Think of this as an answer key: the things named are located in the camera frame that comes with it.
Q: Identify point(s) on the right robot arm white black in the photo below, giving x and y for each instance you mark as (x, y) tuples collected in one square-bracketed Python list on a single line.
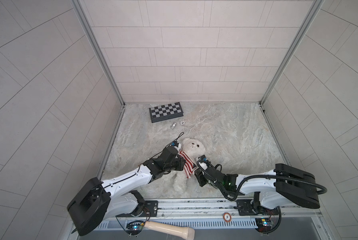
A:
[(281, 186)]

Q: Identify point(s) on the red white striped knit sweater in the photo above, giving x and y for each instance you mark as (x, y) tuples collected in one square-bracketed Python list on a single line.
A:
[(189, 166)]

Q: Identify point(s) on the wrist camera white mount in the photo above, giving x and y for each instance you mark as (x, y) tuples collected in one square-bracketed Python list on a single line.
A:
[(176, 145), (203, 160)]

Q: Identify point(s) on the right green circuit board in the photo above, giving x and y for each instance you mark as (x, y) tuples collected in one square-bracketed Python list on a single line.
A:
[(264, 225)]

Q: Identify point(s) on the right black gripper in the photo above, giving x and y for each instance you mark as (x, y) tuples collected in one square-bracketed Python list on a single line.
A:
[(198, 176)]

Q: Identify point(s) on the green circuit board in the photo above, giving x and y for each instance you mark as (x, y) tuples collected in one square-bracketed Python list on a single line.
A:
[(134, 228), (264, 225)]

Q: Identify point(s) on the round red white sticker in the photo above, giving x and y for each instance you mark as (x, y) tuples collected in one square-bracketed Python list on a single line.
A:
[(227, 217)]

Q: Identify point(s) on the left green circuit board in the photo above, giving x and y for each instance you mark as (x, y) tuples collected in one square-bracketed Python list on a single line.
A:
[(134, 228)]

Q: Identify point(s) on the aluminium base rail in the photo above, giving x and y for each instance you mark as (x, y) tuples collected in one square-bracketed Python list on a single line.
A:
[(197, 207)]

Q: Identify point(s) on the white teddy bear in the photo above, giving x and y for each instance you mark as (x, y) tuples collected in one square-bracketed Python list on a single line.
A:
[(190, 151)]

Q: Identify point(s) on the folded black white chessboard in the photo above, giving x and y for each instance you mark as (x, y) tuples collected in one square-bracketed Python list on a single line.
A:
[(166, 112)]

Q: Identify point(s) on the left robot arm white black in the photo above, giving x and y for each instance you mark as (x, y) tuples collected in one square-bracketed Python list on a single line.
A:
[(95, 189)]

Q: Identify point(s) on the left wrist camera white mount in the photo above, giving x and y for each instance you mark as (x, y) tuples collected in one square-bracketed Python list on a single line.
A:
[(176, 145)]

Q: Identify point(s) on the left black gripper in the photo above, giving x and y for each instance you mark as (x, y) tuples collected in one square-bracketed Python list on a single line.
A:
[(180, 165)]

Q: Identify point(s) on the beige wooden handle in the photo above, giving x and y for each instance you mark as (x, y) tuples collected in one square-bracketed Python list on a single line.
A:
[(185, 233)]

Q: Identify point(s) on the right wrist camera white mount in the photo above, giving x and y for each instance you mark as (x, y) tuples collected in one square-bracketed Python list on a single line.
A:
[(203, 160)]

